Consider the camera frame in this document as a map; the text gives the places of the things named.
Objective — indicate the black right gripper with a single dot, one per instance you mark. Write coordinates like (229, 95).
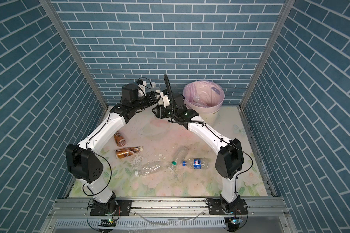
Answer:
(162, 112)

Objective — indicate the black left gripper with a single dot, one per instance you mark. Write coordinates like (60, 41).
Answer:
(150, 95)

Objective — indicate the clear bottle green cap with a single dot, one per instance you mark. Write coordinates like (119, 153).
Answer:
(178, 157)

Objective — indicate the brown Nescafe coffee bottle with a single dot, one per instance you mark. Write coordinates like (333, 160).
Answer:
(119, 139)

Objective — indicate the amber tea bottle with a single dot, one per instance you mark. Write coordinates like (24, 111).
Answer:
(128, 151)

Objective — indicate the clear crushed bottle white cap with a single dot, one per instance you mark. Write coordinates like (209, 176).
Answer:
(150, 168)

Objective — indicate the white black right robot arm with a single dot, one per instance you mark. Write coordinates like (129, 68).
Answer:
(229, 153)

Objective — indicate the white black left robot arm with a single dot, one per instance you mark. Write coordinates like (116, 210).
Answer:
(82, 159)

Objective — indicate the beige bin pink liner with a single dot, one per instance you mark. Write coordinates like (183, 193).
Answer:
(206, 98)

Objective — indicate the clear Pepsi bottle blue cap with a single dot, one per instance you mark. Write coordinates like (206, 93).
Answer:
(196, 163)

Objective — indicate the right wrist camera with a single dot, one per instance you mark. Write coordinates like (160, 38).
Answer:
(164, 98)

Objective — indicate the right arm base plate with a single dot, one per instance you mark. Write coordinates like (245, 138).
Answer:
(221, 206)

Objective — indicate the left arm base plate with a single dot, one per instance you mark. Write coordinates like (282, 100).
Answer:
(111, 208)

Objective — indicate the aluminium corner post left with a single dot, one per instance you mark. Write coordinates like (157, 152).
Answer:
(58, 24)

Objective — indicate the aluminium corner post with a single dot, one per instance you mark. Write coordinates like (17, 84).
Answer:
(268, 48)
(58, 24)

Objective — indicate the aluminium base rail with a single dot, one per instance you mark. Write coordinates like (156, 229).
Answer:
(171, 215)

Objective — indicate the aluminium corner post right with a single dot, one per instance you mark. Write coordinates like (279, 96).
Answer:
(268, 48)

